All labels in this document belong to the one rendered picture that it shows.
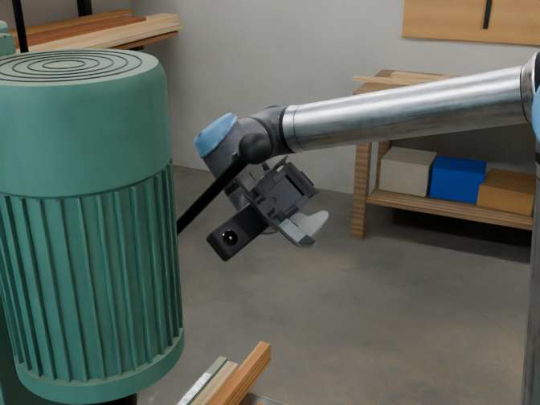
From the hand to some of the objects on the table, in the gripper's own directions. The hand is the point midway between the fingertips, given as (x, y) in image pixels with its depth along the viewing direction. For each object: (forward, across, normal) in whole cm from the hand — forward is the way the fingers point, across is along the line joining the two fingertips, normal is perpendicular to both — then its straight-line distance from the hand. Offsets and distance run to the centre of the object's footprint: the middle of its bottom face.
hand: (270, 202), depth 76 cm
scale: (-7, +14, +40) cm, 43 cm away
